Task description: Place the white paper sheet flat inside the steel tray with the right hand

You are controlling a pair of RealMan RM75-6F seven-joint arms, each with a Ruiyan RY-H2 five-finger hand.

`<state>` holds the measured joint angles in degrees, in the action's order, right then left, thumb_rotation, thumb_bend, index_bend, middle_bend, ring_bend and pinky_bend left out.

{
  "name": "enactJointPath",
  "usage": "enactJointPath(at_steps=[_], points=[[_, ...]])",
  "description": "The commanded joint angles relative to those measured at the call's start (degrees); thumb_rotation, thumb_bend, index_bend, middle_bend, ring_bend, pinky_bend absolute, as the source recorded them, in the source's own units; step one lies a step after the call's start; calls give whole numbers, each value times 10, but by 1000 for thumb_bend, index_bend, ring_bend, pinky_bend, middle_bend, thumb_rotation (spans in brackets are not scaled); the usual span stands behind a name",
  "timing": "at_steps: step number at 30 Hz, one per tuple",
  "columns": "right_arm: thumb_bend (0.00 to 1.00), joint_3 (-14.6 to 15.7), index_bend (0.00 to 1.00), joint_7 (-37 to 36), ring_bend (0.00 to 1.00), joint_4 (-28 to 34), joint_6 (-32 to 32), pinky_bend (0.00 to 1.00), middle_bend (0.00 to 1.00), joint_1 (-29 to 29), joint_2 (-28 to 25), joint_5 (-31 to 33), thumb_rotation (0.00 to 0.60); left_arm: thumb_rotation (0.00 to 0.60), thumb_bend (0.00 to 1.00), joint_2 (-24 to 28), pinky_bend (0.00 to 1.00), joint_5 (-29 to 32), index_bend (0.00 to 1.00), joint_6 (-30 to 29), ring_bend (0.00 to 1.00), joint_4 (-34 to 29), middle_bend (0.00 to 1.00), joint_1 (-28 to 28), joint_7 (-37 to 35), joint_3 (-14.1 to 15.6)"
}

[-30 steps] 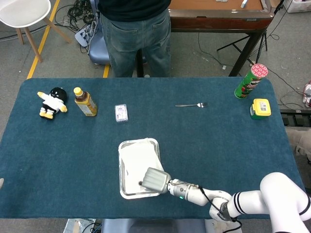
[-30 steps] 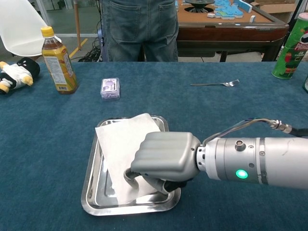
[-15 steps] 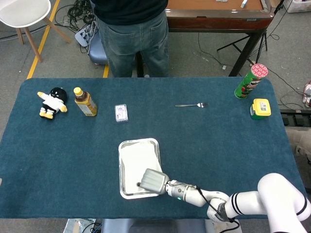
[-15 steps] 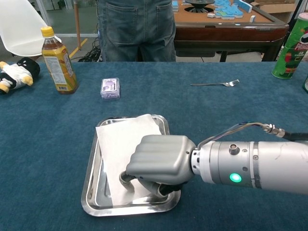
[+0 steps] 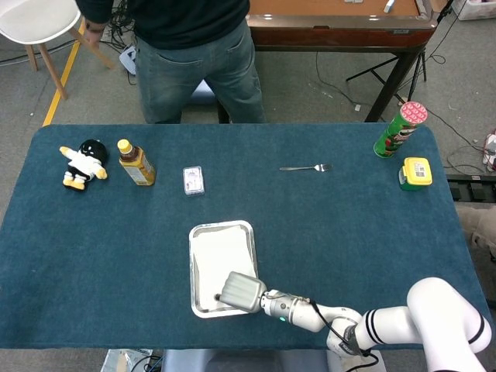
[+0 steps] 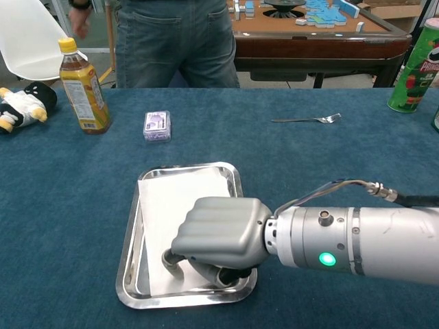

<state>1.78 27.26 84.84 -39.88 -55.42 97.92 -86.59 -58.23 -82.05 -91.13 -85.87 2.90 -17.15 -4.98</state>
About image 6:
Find clear purple card box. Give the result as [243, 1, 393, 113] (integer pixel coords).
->
[141, 110, 173, 144]

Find green Pringles can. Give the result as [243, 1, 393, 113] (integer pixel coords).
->
[387, 17, 439, 114]

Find cardboard box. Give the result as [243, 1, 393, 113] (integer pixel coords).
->
[359, 0, 426, 20]

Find blue felt table cover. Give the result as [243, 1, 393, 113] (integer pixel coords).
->
[0, 87, 439, 329]

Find right arm wrist cable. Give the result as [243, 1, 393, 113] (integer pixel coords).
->
[274, 178, 439, 217]

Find black and white plush doll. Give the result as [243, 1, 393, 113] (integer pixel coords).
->
[0, 81, 58, 134]

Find blue mahjong tile pile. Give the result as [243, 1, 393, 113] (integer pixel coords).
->
[295, 0, 361, 28]

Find white chair wooden legs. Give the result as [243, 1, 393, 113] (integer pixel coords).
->
[0, 0, 117, 83]

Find metal fork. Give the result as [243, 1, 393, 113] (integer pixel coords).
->
[271, 112, 343, 125]

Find white paper sheet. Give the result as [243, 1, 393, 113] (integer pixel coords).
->
[137, 170, 251, 296]

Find yellow-capped tea bottle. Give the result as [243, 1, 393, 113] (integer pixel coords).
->
[57, 36, 112, 135]

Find stainless steel tray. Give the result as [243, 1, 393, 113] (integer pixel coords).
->
[115, 162, 259, 309]

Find black mahjong table dome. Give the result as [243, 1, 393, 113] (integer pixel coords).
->
[262, 0, 308, 18]

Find brown mahjong table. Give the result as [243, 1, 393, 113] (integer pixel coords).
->
[226, 0, 413, 89]

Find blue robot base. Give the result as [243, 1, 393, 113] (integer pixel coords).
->
[169, 70, 189, 88]

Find person in blue jeans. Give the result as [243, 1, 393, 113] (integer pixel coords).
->
[67, 0, 241, 89]

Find standing mahjong tile cluster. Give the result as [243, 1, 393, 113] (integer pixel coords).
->
[231, 0, 257, 20]

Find black tripod stand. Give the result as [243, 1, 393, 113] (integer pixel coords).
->
[413, 0, 430, 38]

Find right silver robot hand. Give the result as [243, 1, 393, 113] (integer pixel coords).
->
[161, 197, 272, 287]

